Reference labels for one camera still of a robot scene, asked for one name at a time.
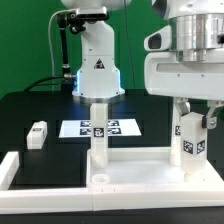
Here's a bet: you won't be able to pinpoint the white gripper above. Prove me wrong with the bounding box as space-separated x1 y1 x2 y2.
144 51 224 129

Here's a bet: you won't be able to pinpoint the white desk top panel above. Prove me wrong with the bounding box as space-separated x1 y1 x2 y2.
86 147 224 193

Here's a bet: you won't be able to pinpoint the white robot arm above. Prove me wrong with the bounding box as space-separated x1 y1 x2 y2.
61 0 224 129

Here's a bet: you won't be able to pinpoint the fiducial marker sheet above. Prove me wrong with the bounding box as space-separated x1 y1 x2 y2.
59 119 141 138

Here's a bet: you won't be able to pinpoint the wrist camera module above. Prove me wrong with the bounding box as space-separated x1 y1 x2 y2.
144 25 172 51

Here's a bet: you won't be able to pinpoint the black cables on table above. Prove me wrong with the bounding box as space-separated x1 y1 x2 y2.
23 76 66 93

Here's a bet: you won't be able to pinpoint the silver camera on stand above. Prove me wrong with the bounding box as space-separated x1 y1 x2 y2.
75 7 108 20

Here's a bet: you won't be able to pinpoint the white camera cable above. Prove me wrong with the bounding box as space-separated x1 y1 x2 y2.
48 9 73 78

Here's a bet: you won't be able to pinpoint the white L-shaped fixture frame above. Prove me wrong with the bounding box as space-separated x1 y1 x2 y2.
0 152 224 214

